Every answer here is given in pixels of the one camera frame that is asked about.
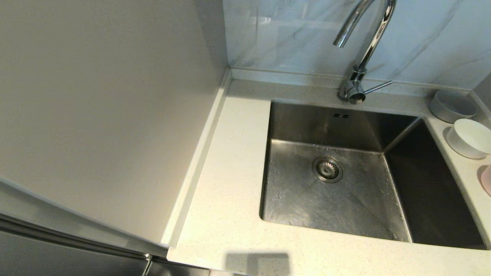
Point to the pink bowl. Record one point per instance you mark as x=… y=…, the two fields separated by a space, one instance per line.
x=487 y=179

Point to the white bowl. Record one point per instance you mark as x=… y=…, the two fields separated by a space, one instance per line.
x=470 y=138

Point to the pale grey bowl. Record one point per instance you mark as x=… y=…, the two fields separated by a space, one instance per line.
x=453 y=106

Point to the round metal drain strainer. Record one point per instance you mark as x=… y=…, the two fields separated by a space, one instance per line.
x=327 y=169

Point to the chrome gooseneck faucet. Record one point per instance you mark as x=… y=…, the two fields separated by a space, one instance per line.
x=378 y=32

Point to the grey base cabinet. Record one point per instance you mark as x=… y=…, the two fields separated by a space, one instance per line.
x=176 y=270

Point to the stainless steel sink basin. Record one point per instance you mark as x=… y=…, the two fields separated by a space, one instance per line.
x=345 y=203

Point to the tall cabinet unit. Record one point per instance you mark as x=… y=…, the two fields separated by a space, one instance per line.
x=96 y=115

